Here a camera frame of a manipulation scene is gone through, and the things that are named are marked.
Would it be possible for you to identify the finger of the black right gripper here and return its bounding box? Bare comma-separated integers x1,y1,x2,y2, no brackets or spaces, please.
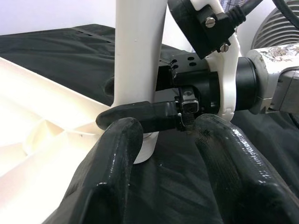
95,100,186,136
156,65,175,92

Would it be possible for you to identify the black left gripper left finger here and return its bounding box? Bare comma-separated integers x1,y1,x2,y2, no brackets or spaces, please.
63,116,144,224

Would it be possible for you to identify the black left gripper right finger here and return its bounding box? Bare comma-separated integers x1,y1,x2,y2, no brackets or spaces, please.
193,113,299,224

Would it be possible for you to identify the white plastic table leg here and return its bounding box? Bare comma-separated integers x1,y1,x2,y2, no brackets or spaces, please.
112,0,168,139

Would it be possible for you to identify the white plastic table top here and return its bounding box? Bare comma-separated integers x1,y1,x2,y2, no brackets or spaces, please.
0,57,160,224

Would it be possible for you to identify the white floor fan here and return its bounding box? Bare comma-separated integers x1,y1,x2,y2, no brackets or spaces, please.
251,7,299,51

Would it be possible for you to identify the black tablecloth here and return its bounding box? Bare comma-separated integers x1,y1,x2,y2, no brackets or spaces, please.
0,23,299,224

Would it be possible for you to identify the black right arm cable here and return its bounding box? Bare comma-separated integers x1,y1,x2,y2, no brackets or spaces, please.
230,0,299,26

